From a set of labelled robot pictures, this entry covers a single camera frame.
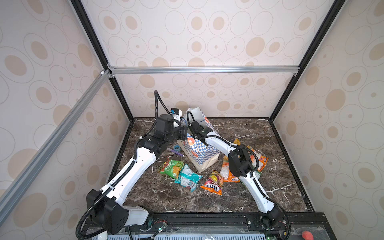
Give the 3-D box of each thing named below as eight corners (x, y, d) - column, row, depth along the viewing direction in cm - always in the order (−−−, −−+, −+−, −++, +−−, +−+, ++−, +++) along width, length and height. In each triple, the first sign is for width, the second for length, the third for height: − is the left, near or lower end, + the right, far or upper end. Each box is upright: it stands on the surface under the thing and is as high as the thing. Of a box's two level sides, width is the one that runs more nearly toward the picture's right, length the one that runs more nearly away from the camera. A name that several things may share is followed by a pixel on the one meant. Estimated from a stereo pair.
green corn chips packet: (160, 173, 92) (159, 170, 88) (168, 159, 98) (167, 156, 95) (177, 179, 89) (176, 177, 86) (183, 165, 96) (183, 161, 92)
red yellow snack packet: (202, 187, 87) (202, 183, 82) (212, 172, 93) (213, 168, 88) (218, 199, 83) (220, 195, 78) (228, 182, 89) (230, 178, 84)
